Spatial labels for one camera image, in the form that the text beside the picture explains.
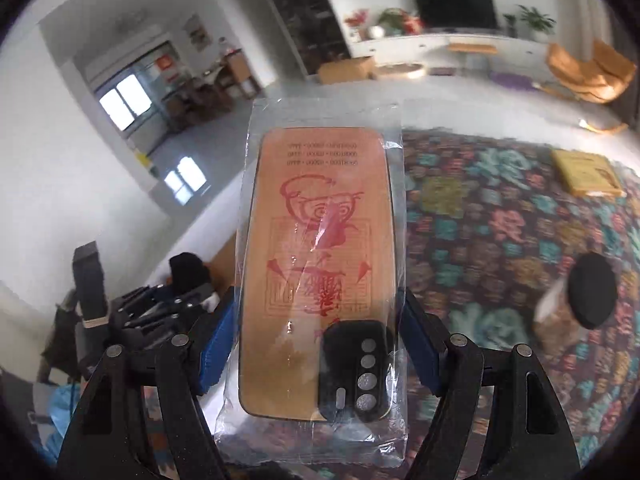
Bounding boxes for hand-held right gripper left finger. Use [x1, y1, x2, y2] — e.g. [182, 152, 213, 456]
[57, 286, 237, 480]

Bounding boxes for tall black display cabinet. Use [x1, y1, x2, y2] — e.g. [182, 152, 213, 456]
[250, 0, 351, 77]

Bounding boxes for framed wall picture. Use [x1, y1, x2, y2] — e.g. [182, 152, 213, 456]
[182, 14, 208, 52]

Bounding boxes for black flat television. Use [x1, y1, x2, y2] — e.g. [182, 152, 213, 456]
[411, 0, 499, 31]

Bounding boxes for purple floor mat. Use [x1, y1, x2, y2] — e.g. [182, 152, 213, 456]
[489, 71, 538, 92]

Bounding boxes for large potted plant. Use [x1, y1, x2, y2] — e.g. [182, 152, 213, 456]
[517, 5, 557, 43]

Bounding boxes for red flowers in vase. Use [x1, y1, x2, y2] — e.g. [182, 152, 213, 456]
[344, 9, 371, 41]

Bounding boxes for blue cloth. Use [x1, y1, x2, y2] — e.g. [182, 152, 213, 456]
[29, 384, 77, 467]

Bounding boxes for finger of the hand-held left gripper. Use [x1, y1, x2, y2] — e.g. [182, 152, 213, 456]
[129, 300, 219, 335]
[117, 282, 214, 313]

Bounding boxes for flat yellow box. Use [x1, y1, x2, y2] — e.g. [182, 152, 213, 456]
[550, 149, 627, 197]

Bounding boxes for colourful printed blanket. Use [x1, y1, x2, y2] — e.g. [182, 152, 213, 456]
[142, 130, 640, 480]

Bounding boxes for packaged wooden phone case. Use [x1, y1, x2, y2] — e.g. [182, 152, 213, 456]
[214, 97, 408, 469]

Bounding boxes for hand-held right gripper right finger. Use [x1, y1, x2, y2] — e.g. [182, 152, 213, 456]
[401, 289, 583, 480]

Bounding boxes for round wooden board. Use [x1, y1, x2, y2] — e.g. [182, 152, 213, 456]
[372, 62, 426, 81]

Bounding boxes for white television cabinet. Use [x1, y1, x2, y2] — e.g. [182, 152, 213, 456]
[350, 30, 561, 69]

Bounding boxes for wooden dining chair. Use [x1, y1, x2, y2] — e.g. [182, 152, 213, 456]
[220, 50, 261, 98]

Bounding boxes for clear jar with black lid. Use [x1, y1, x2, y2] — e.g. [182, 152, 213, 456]
[532, 252, 618, 357]

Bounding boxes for orange lounge chair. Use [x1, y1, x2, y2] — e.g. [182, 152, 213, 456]
[532, 40, 638, 134]

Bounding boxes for wooden bench with black legs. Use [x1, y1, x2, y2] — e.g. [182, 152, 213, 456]
[446, 42, 498, 74]

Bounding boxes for bushy green plant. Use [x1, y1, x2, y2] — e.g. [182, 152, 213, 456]
[377, 7, 406, 36]

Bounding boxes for black knit hat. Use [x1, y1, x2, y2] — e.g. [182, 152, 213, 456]
[169, 252, 211, 293]

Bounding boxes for brown cardboard box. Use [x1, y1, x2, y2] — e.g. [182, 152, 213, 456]
[317, 56, 376, 85]

